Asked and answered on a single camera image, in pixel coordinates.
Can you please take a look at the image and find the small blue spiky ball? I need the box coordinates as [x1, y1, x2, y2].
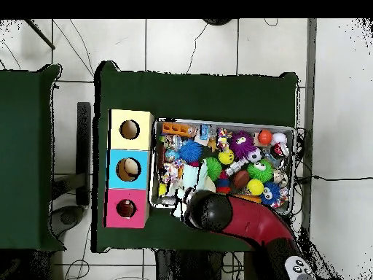
[262, 182, 283, 206]

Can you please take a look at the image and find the green spiky ball with eyes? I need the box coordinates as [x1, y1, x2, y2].
[247, 160, 275, 183]

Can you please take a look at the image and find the yellow smiley ball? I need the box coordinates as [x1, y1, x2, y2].
[218, 148, 235, 166]

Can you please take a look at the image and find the side table with green cloth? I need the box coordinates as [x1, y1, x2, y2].
[0, 63, 64, 252]

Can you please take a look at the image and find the purple spiky ball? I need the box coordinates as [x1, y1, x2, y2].
[228, 131, 256, 160]

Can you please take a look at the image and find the wooden box with three holes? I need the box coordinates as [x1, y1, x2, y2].
[104, 109, 155, 230]

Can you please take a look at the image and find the plain yellow ball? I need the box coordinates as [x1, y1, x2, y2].
[247, 179, 265, 196]

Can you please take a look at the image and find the white baseball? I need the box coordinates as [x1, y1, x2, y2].
[272, 131, 288, 147]

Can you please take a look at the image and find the shallow clear mesh bin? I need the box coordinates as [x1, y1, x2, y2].
[149, 118, 295, 216]

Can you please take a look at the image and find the long orange building block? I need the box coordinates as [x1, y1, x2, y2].
[162, 121, 197, 138]

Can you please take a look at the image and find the black round base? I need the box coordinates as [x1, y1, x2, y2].
[202, 18, 234, 27]

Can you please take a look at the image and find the dark green table cloth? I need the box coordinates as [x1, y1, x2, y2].
[93, 61, 301, 254]

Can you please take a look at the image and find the black panel on stand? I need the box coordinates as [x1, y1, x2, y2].
[51, 101, 93, 231]

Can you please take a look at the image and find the orange ball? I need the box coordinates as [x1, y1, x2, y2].
[258, 129, 274, 147]

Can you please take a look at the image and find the large blue spiky ball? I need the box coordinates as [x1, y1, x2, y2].
[179, 139, 203, 163]

